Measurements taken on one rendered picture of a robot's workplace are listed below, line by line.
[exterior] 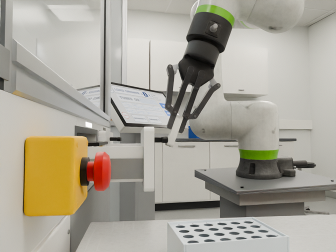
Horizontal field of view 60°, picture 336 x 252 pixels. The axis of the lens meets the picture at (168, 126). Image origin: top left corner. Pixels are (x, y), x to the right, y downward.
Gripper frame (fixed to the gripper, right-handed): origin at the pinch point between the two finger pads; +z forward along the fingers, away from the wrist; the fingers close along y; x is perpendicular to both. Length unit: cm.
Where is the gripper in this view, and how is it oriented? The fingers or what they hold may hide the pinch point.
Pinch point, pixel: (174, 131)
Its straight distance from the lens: 64.2
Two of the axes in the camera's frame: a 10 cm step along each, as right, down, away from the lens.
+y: 9.3, 3.4, 0.9
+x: -1.1, 0.4, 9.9
